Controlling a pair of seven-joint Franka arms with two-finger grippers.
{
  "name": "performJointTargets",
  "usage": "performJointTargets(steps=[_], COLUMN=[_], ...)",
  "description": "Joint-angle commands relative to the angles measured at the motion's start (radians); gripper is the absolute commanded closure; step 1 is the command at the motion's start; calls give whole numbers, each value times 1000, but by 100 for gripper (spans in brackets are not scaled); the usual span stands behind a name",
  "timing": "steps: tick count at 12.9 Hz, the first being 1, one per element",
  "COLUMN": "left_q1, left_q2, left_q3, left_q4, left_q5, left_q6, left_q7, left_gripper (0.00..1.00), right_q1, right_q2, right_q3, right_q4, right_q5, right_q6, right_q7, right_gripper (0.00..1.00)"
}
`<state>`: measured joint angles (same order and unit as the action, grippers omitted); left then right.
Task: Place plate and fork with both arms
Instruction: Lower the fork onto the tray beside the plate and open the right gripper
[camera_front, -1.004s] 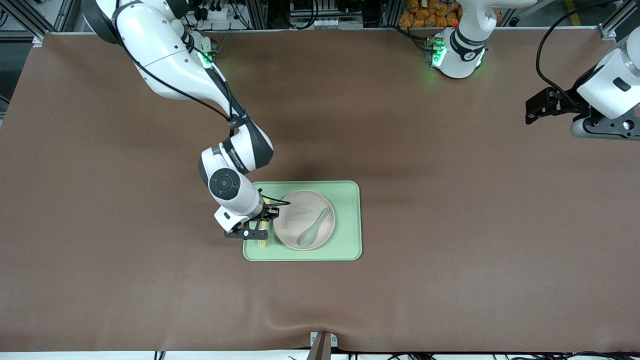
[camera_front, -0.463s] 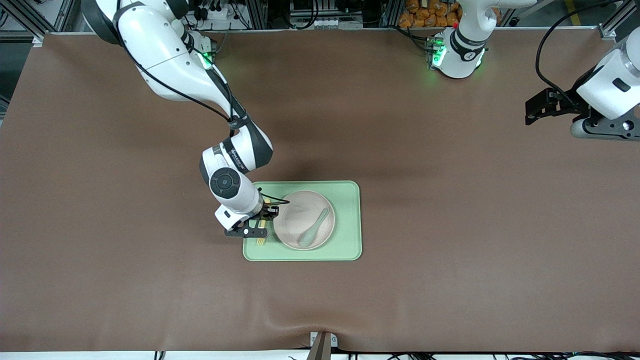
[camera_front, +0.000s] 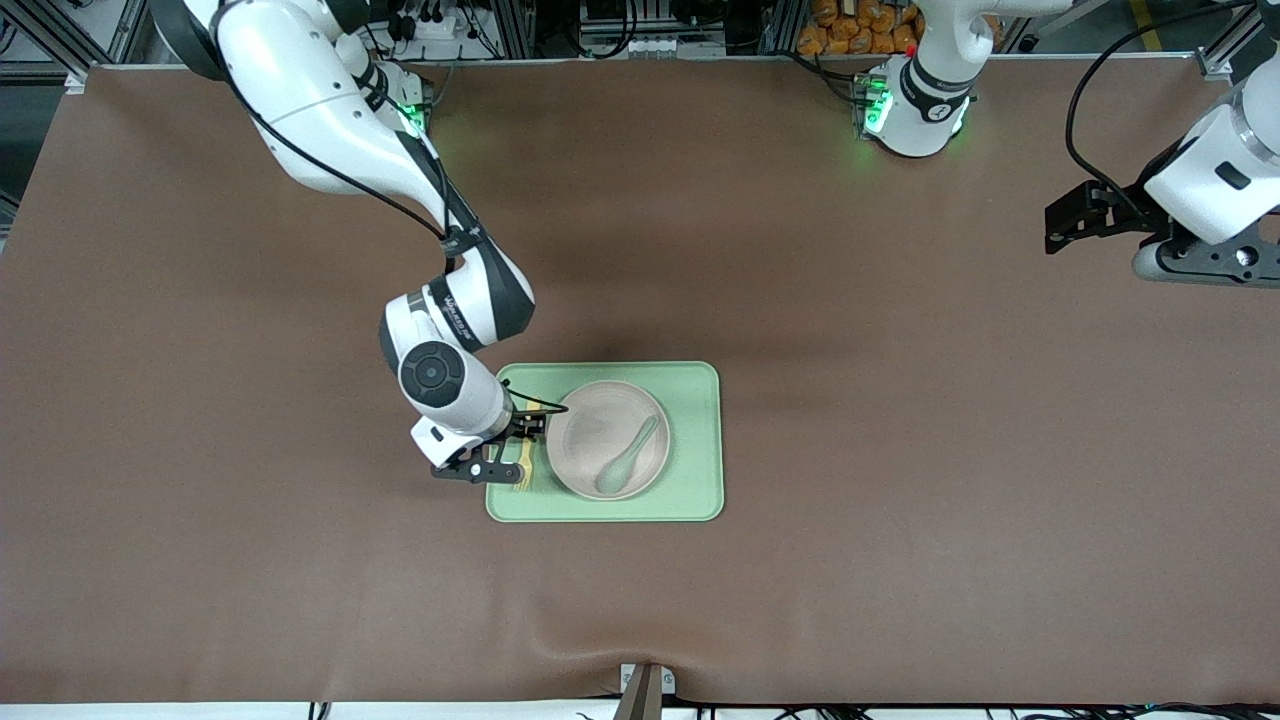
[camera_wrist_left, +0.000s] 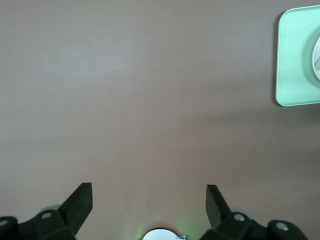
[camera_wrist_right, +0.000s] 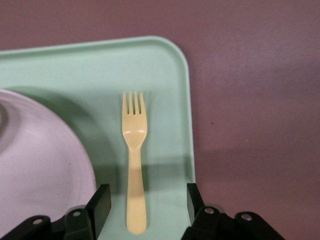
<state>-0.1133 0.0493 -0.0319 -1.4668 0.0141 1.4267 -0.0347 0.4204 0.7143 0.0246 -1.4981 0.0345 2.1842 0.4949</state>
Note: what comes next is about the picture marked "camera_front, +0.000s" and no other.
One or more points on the pale green plastic spoon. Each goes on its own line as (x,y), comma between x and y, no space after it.
(613,478)

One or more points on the beige round plate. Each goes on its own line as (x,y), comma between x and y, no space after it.
(600,420)

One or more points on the grey metal camera bracket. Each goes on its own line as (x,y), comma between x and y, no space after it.
(645,695)

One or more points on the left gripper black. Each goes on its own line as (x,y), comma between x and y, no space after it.
(1128,207)

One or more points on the orange round items pile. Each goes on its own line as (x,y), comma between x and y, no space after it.
(850,35)

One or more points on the aluminium frame post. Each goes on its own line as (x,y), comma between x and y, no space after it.
(788,25)
(512,25)

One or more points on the light green rectangular tray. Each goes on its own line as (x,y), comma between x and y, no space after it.
(690,490)

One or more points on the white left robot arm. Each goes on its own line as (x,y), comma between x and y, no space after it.
(925,105)

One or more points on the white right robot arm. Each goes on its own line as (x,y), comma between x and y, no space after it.
(320,120)

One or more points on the yellow plastic fork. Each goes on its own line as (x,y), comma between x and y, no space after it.
(524,470)

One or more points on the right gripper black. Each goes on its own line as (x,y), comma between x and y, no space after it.
(522,425)

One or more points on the white connector block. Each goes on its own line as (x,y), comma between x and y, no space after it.
(655,46)

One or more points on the white power strip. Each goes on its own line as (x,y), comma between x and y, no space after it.
(435,28)

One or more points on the brown table cover mat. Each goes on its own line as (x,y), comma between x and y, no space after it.
(300,560)

